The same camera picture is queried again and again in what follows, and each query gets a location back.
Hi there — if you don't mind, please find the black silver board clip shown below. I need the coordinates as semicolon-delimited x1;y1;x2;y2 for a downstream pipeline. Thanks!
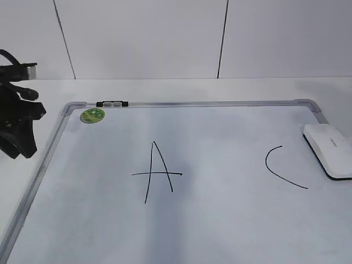
96;101;129;108

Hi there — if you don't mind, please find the round green magnet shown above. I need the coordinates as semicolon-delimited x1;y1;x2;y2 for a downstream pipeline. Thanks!
80;108;105;124

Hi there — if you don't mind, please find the black left camera cable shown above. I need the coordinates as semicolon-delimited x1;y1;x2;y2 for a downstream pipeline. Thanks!
0;49;39;100

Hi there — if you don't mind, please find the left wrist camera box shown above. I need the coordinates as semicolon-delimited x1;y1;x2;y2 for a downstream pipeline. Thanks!
1;63;37;82

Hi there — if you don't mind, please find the white board with grey frame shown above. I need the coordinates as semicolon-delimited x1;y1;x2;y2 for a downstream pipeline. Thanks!
1;100;351;263

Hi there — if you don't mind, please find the white eraser with black felt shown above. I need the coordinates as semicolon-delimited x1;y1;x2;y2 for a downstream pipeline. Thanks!
303;124;351;180

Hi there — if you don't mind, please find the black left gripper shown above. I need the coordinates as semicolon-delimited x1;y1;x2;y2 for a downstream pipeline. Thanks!
1;80;46;159

